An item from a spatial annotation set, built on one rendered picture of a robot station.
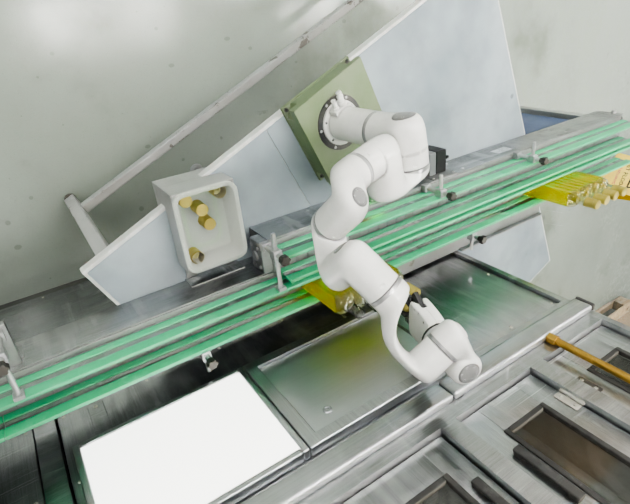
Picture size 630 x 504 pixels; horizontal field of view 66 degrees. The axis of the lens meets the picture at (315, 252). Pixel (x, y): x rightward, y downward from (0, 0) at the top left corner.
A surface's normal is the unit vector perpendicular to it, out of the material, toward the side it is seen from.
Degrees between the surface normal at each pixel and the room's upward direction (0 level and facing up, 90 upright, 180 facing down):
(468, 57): 0
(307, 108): 2
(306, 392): 90
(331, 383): 90
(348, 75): 2
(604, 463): 90
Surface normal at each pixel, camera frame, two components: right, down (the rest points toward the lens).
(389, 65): 0.55, 0.34
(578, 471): -0.09, -0.88
